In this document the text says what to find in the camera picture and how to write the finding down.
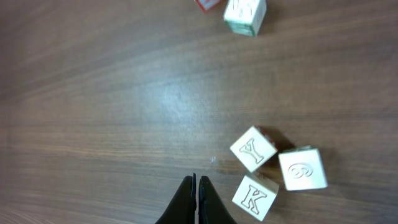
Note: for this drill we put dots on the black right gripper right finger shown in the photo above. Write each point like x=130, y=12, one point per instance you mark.
x=211, y=209

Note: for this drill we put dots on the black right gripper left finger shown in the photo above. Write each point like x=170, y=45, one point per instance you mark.
x=182, y=207

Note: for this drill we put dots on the blue engraved wooden block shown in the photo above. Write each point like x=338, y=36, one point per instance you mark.
x=255, y=195

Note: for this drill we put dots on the blue sided plain wooden block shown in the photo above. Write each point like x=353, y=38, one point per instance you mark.
x=302, y=169

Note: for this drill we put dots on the green sided wooden block lower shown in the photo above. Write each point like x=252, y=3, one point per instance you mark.
x=245, y=16

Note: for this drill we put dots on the red sided wooden block left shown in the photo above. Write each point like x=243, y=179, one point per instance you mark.
x=206, y=5

